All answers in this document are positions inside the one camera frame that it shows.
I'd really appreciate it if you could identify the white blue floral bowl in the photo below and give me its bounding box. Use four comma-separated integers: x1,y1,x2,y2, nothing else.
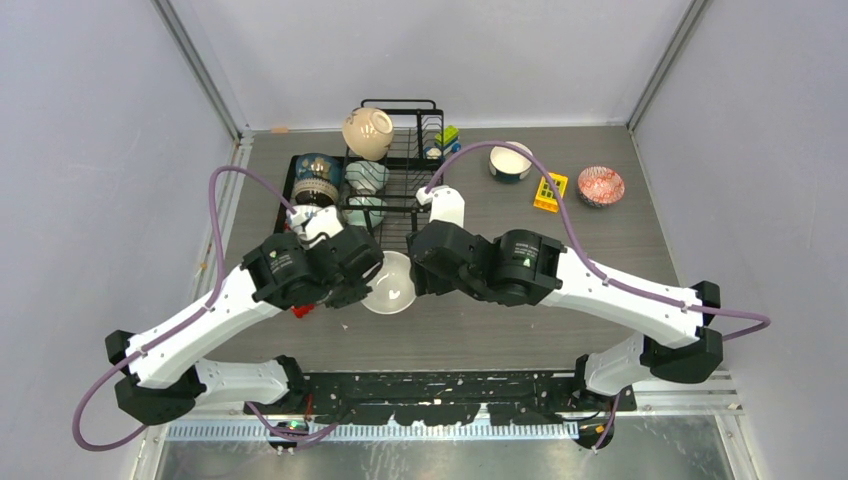
285,205,322,230

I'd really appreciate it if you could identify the yellow window toy block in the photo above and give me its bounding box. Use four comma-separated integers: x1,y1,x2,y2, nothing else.
533,173,569,213

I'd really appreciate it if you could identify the dark blue glazed bowl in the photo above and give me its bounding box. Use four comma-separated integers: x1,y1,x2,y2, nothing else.
295,153,343,187

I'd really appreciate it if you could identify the perforated metal rail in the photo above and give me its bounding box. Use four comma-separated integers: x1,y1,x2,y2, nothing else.
165,417,579,442

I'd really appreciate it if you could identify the beige bowl with brown markings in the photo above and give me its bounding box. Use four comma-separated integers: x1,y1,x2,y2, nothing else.
342,107,395,161

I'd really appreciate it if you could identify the pale green ceramic bowl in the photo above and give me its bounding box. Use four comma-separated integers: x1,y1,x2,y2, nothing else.
344,195,387,229

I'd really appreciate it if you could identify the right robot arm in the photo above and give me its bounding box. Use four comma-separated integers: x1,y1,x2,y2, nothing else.
407,221,724,411

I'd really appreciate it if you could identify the black wire dish rack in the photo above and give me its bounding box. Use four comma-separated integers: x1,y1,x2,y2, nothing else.
283,99,445,253

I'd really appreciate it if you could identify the red white patterned bowl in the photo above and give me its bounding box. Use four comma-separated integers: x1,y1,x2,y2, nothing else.
577,165,626,208

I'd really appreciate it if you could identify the light blue dotted bowl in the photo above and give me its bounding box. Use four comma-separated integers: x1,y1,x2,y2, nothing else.
345,160,390,194

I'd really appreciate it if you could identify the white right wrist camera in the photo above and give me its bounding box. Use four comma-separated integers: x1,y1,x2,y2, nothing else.
415,185,465,227

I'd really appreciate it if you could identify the beige bowl with flower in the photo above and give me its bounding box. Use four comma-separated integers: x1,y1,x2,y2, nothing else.
361,251,417,315

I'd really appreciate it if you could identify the teal bowl white inside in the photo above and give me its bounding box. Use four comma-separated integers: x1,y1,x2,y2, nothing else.
488,146,533,184

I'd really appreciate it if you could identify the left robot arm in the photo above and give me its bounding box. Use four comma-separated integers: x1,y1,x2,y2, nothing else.
106,226,385,426

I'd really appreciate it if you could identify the green blue toy car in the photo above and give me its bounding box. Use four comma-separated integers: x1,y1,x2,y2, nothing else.
424,125,462,160

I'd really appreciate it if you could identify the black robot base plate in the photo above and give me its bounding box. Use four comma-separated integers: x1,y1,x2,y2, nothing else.
242,370,639,429

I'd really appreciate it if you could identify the red white window block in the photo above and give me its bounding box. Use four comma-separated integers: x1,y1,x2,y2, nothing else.
291,304,315,319

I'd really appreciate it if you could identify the brown patterned band bowl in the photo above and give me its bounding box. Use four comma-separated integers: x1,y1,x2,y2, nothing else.
292,179,339,208

